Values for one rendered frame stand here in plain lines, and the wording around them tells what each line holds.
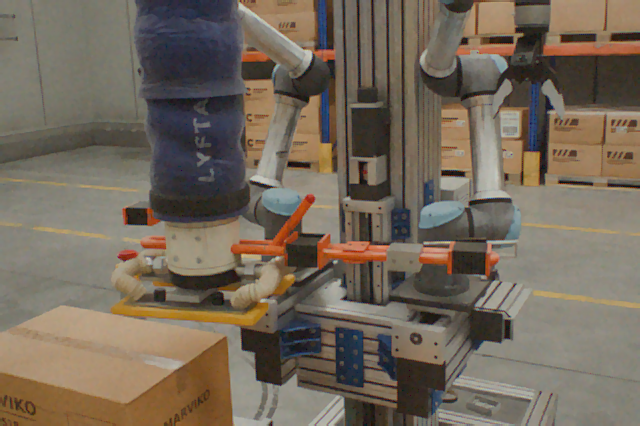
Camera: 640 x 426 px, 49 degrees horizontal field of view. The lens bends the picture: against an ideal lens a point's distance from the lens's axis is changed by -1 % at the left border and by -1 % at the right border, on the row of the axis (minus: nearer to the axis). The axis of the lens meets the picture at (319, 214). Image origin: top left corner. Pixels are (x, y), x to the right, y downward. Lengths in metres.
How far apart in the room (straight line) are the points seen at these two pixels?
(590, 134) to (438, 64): 6.59
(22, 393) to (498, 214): 1.27
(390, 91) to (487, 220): 0.47
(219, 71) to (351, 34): 0.69
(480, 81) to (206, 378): 1.07
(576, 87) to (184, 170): 8.52
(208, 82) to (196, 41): 0.09
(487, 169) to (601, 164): 6.55
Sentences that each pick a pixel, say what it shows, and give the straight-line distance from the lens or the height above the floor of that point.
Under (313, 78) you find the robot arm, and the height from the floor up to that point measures 1.60.
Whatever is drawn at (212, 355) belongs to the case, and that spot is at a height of 0.92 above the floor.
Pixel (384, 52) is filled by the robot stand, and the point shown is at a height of 1.67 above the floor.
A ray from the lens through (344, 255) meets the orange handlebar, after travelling 1.49.
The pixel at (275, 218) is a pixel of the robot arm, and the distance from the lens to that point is 2.06.
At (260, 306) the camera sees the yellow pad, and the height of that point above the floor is 1.15.
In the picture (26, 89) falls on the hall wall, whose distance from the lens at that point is 12.86.
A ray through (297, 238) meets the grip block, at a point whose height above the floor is 1.27.
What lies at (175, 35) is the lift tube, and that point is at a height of 1.72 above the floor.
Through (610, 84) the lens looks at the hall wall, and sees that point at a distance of 9.71.
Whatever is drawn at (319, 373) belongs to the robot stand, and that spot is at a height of 0.74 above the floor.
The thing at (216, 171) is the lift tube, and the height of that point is 1.44.
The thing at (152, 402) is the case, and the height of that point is 0.91.
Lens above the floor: 1.70
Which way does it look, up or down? 14 degrees down
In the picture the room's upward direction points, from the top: 2 degrees counter-clockwise
